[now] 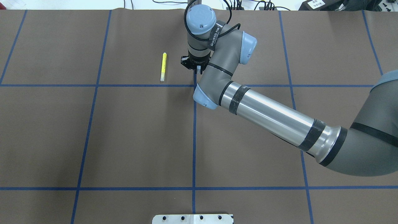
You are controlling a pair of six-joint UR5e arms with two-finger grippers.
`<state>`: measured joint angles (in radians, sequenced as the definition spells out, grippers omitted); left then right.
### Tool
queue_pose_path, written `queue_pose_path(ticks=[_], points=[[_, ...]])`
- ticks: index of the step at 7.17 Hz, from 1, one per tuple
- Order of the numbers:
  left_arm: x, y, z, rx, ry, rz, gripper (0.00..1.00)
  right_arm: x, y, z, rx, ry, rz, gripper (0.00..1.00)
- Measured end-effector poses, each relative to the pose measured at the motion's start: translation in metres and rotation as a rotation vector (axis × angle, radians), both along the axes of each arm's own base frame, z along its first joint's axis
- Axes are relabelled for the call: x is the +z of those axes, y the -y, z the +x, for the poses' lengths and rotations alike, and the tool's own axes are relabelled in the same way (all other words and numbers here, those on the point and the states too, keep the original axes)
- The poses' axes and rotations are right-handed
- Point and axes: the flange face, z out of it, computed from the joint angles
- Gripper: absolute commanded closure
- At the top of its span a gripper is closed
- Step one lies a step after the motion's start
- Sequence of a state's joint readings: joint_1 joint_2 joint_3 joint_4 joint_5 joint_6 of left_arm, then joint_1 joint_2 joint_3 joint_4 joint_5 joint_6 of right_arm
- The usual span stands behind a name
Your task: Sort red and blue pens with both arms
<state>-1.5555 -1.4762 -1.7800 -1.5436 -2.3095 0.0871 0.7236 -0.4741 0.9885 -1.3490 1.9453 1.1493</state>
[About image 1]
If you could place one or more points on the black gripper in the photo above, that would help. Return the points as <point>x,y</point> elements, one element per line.
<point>197,60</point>

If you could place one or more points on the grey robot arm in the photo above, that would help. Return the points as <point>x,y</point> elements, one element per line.
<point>367,149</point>

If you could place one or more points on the yellow marker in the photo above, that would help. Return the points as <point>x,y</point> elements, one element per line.
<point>163,67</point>

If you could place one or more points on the black box with label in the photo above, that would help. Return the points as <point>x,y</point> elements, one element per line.
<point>320,5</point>

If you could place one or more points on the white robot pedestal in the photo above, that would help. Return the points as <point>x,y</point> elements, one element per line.
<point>193,219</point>

